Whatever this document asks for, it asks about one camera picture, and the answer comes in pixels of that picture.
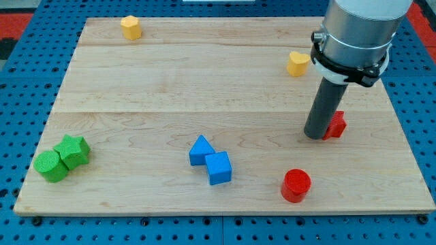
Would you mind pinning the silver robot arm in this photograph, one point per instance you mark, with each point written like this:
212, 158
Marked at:
364, 23

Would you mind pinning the green star block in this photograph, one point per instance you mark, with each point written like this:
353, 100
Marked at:
73, 151

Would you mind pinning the red star block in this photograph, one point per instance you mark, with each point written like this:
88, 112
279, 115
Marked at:
336, 127

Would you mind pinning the yellow hexagon block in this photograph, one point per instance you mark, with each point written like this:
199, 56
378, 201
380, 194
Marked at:
131, 28

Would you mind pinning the yellow heart block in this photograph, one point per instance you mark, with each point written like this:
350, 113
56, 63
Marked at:
297, 64

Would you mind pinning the blue cube block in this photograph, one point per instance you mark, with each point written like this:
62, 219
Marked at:
218, 167

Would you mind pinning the red cylinder block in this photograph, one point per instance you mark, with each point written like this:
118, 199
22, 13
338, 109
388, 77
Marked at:
295, 186

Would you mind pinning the wooden board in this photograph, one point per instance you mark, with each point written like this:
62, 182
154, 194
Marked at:
142, 104

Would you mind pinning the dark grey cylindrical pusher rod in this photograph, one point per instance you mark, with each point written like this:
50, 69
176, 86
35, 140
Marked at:
325, 104

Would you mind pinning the blue triangle block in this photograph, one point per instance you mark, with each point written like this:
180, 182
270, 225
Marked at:
199, 150

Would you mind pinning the black white tool mount ring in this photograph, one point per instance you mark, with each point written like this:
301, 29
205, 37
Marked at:
341, 63

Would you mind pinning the green cylinder block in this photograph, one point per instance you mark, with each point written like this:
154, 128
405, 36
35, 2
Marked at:
50, 166

